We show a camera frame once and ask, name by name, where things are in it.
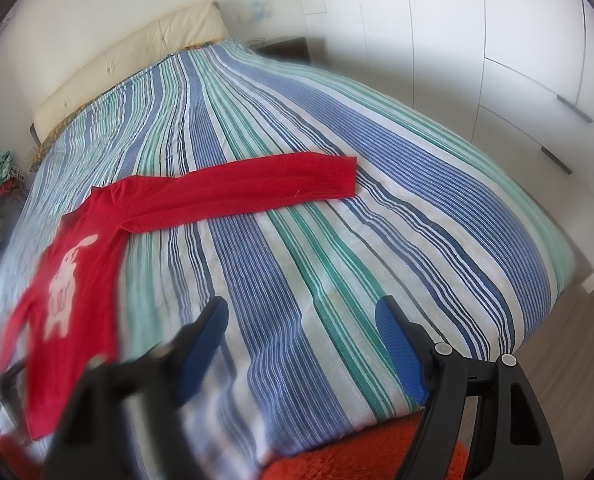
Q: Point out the dark nightstand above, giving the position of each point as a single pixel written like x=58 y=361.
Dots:
x=287 y=50

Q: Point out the cream bed headboard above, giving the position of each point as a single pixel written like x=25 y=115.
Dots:
x=127 y=60

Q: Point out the red sweater with rabbit print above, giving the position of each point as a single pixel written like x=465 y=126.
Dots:
x=152 y=200

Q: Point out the white wall socket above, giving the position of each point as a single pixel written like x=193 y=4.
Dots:
x=257 y=10

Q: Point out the yellow patterned pillow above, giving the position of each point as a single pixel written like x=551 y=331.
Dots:
x=52 y=140

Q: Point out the white wardrobe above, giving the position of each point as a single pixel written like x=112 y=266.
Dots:
x=427 y=35

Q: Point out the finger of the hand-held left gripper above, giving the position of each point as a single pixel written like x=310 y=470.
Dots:
x=12 y=371

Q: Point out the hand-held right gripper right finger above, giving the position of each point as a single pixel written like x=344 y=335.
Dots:
x=399 y=350

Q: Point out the striped blue green bedspread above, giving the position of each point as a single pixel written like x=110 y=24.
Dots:
x=352 y=210

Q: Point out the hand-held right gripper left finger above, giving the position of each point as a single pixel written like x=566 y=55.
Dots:
x=202 y=345

